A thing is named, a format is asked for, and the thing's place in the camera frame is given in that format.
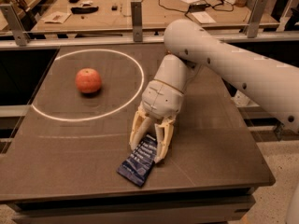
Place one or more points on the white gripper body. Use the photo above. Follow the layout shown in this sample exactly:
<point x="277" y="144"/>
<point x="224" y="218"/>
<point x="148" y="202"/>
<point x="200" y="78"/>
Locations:
<point x="163" y="99"/>

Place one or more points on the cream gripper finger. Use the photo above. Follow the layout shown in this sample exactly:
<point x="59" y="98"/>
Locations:
<point x="164" y="133"/>
<point x="141" y="124"/>

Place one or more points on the blue rxbar blueberry wrapper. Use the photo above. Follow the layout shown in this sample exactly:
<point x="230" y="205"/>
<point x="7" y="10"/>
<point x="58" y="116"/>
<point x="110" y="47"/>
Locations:
<point x="136" y="168"/>

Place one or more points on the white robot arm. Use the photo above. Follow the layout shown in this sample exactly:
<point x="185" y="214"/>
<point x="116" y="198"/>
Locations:
<point x="271" y="84"/>

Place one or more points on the red apple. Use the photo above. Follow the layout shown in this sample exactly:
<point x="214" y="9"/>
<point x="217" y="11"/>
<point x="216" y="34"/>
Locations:
<point x="88" y="80"/>

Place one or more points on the white paper card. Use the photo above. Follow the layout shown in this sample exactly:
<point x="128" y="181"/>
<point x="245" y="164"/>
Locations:
<point x="203" y="17"/>

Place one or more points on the black power adapter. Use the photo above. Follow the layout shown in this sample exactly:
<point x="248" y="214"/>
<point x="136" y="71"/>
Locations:
<point x="195" y="7"/>

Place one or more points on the small black block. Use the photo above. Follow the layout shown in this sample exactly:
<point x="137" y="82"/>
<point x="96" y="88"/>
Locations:
<point x="114" y="7"/>

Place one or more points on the black tool on table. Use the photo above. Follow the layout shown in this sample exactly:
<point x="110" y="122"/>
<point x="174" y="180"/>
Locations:
<point x="84" y="10"/>

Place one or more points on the wooden back table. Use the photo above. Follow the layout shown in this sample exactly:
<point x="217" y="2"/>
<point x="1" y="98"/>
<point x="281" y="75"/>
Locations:
<point x="156" y="15"/>

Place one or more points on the paper envelope on table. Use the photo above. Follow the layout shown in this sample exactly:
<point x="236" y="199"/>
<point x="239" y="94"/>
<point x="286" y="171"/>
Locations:
<point x="56" y="17"/>

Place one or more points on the middle metal bracket post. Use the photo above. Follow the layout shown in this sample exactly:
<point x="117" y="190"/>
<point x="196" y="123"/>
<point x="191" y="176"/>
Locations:
<point x="136" y="13"/>

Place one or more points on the metal bracket post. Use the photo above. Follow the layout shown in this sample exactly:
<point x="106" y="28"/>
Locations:
<point x="20" y="36"/>
<point x="136" y="13"/>
<point x="252" y="27"/>

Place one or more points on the horizontal metal rail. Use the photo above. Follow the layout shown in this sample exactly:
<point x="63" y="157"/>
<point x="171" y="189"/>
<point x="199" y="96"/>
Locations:
<point x="112" y="40"/>

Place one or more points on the right metal bracket post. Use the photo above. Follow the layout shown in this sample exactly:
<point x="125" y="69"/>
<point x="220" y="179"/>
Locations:
<point x="252" y="27"/>

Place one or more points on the left metal bracket post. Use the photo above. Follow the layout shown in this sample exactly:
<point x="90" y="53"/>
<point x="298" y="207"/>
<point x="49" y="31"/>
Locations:
<point x="20" y="36"/>

